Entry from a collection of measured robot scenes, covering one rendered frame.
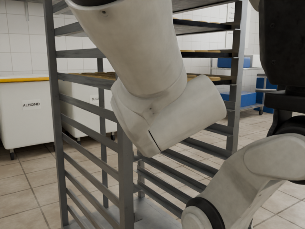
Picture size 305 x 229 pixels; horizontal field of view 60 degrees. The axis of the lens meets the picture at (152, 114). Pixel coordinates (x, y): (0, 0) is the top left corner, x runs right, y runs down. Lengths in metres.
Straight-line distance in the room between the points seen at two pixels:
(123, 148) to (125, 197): 0.14
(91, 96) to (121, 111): 2.57
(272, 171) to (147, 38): 0.43
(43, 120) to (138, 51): 2.57
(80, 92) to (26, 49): 0.87
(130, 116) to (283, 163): 0.35
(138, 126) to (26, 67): 3.09
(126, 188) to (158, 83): 0.52
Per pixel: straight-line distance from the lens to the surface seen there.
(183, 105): 0.32
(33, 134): 2.76
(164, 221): 1.42
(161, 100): 0.26
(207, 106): 0.33
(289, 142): 0.54
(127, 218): 0.78
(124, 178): 0.72
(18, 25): 3.35
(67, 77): 1.10
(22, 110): 2.70
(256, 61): 4.52
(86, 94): 2.82
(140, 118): 0.27
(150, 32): 0.20
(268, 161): 0.56
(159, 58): 0.22
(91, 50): 0.87
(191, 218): 0.76
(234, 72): 0.96
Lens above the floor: 0.95
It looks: 12 degrees down
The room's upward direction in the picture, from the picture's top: straight up
